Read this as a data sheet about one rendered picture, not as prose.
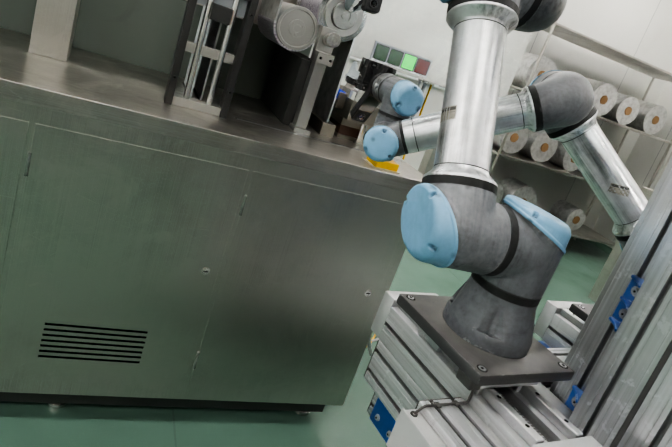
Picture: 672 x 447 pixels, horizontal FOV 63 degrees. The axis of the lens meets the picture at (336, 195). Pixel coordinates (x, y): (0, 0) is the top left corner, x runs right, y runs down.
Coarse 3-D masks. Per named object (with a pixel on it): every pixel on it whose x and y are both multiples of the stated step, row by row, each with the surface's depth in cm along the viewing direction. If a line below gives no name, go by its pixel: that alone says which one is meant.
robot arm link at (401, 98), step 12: (384, 84) 130; (396, 84) 126; (408, 84) 124; (384, 96) 129; (396, 96) 123; (408, 96) 124; (420, 96) 125; (384, 108) 128; (396, 108) 125; (408, 108) 125; (420, 108) 126
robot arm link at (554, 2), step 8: (544, 0) 89; (552, 0) 89; (560, 0) 90; (544, 8) 89; (552, 8) 90; (560, 8) 91; (536, 16) 90; (544, 16) 91; (552, 16) 91; (528, 24) 92; (536, 24) 92; (544, 24) 93; (552, 24) 96
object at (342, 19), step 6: (336, 6) 154; (342, 6) 154; (336, 12) 154; (342, 12) 155; (348, 12) 156; (354, 12) 156; (336, 18) 155; (342, 18) 156; (348, 18) 156; (354, 18) 157; (336, 24) 156; (342, 24) 156; (348, 24) 157; (354, 24) 158
